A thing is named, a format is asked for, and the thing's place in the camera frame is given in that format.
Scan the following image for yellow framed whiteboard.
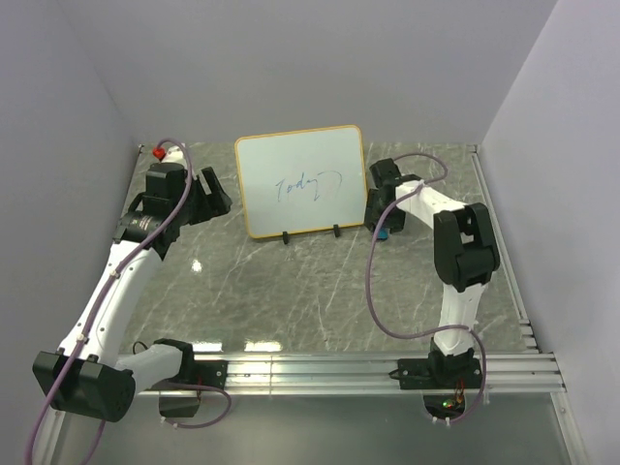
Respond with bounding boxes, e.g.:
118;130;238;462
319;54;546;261
234;125;367;239

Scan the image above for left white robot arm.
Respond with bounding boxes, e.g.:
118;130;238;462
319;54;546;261
33;162;232;422

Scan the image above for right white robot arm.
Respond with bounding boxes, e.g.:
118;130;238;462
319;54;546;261
364;159;501;389

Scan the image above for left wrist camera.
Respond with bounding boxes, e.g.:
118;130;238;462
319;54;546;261
151;144;187;167

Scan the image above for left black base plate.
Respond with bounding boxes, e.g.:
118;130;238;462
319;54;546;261
188;359;229;389

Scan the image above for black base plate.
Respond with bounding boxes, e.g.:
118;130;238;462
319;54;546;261
388;356;482;390
188;359;229;389

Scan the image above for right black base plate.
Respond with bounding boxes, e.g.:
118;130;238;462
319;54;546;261
388;356;482;390

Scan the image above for aluminium mounting rail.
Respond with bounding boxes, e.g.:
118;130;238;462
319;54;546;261
115;352;568;399

